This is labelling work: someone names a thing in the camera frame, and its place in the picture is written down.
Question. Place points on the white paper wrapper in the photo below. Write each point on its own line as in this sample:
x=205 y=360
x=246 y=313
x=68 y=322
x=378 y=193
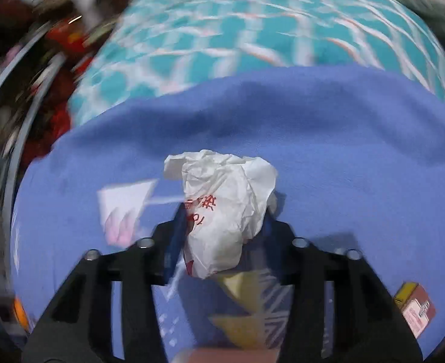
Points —
x=222 y=204

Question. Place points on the blue printed blanket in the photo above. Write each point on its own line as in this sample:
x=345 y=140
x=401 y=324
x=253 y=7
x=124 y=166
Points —
x=320 y=140

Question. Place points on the yellow and pink carton box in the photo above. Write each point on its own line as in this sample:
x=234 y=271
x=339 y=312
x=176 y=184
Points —
x=415 y=310

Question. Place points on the teal patterned bedspread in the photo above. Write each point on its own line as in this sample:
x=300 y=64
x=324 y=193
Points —
x=245 y=19

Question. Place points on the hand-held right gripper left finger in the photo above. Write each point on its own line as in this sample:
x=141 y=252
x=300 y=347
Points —
x=171 y=249

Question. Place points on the red gift box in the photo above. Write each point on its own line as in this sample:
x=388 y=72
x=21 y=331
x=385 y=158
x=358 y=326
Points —
x=67 y=37

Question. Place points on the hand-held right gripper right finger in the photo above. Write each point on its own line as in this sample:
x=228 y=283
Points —
x=268 y=225

